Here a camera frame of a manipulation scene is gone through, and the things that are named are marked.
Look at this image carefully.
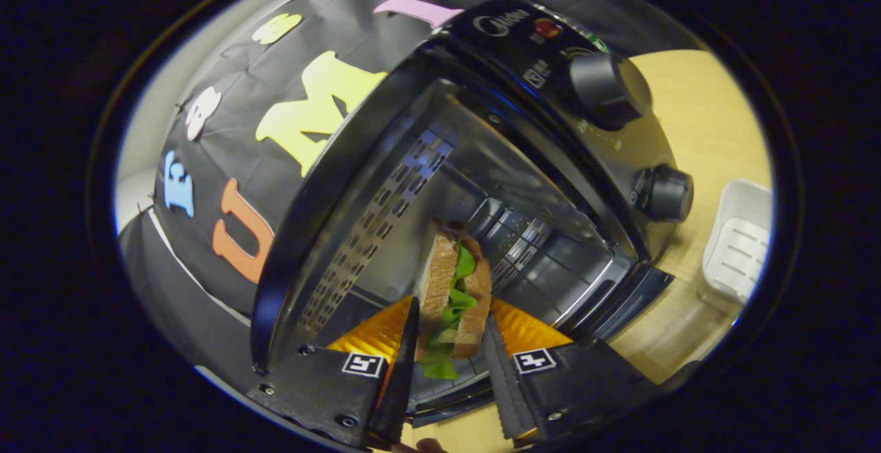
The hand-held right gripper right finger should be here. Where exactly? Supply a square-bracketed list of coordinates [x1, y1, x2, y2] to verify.
[482, 298, 661, 444]

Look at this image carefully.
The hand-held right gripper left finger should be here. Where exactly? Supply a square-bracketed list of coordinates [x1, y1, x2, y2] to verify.
[246, 296, 422, 451]

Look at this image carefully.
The black electric oven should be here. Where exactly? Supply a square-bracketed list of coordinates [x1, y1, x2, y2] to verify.
[249, 0, 696, 428]

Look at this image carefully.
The lettuce sandwich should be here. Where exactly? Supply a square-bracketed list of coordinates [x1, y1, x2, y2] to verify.
[413, 218, 493, 381]

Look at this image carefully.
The small white plastic tray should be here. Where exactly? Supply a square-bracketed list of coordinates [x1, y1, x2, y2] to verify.
[697, 178, 774, 313]

